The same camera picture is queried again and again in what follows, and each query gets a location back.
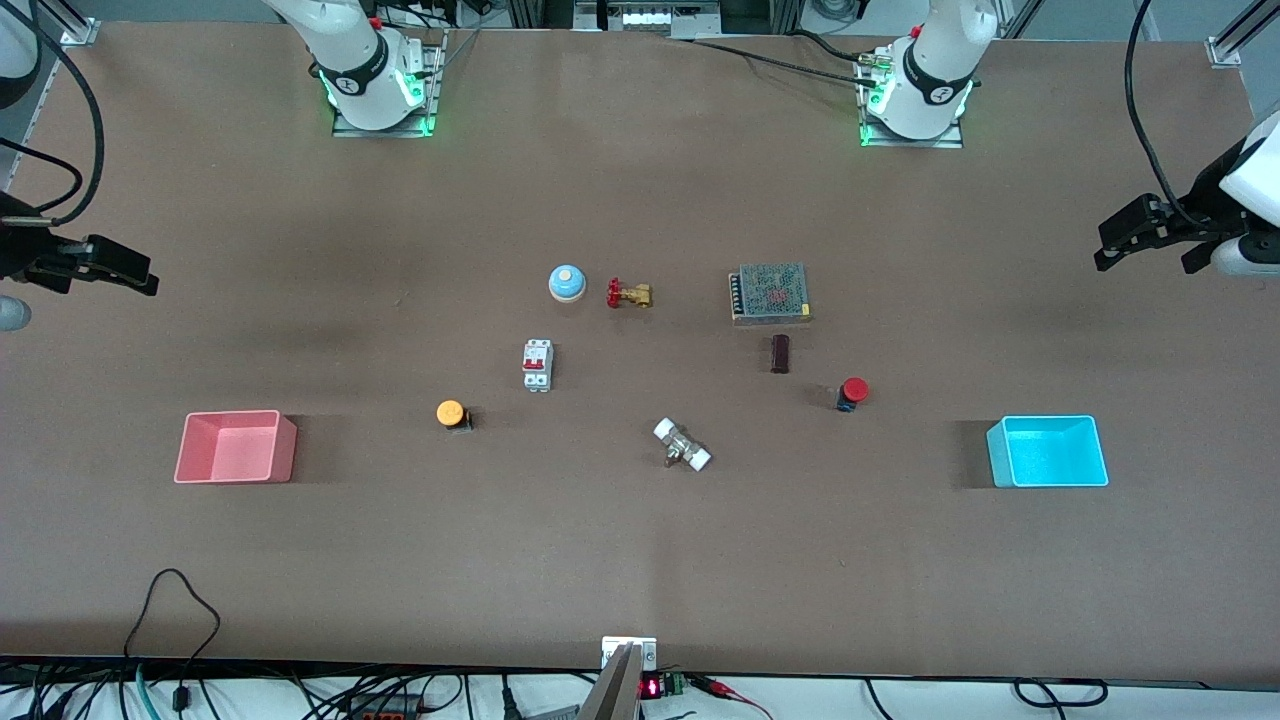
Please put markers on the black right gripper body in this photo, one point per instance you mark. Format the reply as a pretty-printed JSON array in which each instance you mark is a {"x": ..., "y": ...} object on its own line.
[{"x": 22, "y": 250}]

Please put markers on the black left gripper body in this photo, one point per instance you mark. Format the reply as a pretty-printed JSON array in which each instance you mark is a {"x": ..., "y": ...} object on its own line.
[{"x": 1196, "y": 217}]

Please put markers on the red mushroom push button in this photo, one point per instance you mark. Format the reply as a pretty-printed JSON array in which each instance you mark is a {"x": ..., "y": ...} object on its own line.
[{"x": 854, "y": 389}]

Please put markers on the yellow push button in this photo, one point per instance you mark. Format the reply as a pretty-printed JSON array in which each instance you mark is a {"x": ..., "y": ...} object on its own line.
[{"x": 450, "y": 412}]

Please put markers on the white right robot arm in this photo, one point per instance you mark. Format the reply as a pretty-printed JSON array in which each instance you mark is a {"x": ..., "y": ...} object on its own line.
[{"x": 350, "y": 60}]

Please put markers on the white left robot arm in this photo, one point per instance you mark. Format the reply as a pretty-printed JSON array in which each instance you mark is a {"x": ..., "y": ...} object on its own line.
[{"x": 930, "y": 70}]

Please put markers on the pink plastic bin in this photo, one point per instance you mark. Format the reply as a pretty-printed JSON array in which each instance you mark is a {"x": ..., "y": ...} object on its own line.
[{"x": 235, "y": 450}]

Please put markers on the cyan plastic bin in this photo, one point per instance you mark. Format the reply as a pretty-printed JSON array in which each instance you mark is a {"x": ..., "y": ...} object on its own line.
[{"x": 1050, "y": 455}]

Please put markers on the metal mesh power supply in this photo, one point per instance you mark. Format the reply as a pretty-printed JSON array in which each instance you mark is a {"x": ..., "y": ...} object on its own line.
[{"x": 770, "y": 292}]

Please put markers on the dark brown rectangular block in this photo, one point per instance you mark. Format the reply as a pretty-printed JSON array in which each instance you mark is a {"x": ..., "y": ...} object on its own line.
[{"x": 781, "y": 354}]

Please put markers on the white circuit breaker red switches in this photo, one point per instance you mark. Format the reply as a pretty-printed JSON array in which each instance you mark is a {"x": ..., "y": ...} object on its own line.
[{"x": 537, "y": 368}]

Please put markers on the blue dome button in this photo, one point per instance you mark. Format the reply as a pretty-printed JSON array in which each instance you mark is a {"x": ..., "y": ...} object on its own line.
[{"x": 567, "y": 284}]

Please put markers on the white pipe valve fitting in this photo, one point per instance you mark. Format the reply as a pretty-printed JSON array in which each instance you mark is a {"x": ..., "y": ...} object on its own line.
[{"x": 683, "y": 446}]

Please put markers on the red LED display module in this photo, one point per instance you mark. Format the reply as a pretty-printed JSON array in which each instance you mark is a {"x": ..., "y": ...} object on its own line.
[{"x": 660, "y": 687}]

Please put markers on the aluminium frame profile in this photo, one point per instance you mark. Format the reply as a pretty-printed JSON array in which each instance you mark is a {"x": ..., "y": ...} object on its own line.
[
  {"x": 1240, "y": 35},
  {"x": 70, "y": 25}
]

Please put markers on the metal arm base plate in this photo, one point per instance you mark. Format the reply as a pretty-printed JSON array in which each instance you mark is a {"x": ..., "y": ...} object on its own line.
[
  {"x": 385, "y": 131},
  {"x": 910, "y": 143}
]

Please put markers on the metal frame structure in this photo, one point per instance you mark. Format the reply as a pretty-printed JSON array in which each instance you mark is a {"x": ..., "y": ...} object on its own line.
[{"x": 650, "y": 15}]

